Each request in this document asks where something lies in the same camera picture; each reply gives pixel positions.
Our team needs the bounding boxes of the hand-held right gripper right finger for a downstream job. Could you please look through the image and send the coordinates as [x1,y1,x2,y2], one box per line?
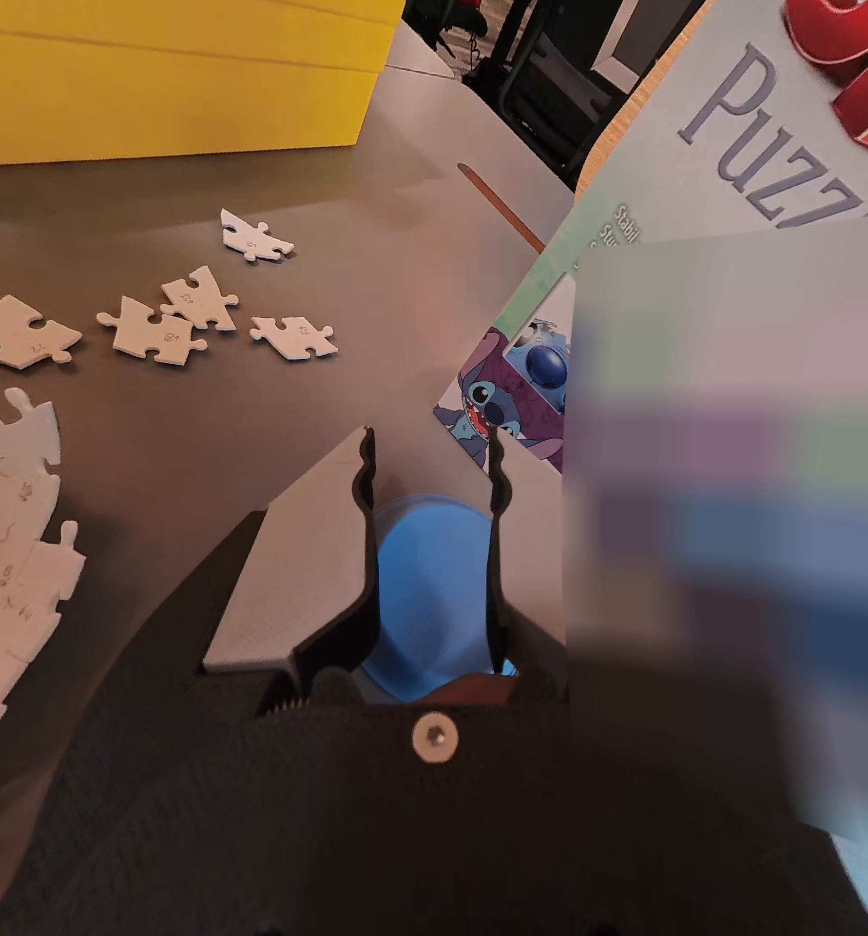
[486,426,568,675]

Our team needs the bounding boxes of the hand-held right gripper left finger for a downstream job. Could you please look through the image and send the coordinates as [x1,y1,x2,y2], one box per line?
[201,426,380,677]

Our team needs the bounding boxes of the single white puzzle piece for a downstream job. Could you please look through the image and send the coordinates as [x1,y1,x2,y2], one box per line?
[249,316,338,361]
[96,296,208,365]
[0,294,84,370]
[219,208,296,263]
[159,265,240,332]

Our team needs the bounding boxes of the white assembled puzzle ball section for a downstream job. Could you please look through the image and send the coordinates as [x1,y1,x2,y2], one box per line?
[0,386,87,748]

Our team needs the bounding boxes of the yellow plastic bin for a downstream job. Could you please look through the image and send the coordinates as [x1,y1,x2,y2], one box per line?
[0,0,405,169]

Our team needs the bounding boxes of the printed cardboard puzzle box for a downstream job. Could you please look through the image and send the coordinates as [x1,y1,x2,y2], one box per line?
[432,0,868,476]

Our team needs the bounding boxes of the blue round plastic stand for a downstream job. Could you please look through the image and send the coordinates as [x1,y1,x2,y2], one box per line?
[361,493,520,704]

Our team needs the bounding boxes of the instruction sign on stand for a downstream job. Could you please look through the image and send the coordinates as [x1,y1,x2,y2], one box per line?
[573,0,713,197]

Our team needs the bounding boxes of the black office chair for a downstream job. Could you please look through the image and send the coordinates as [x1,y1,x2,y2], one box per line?
[463,0,636,187]

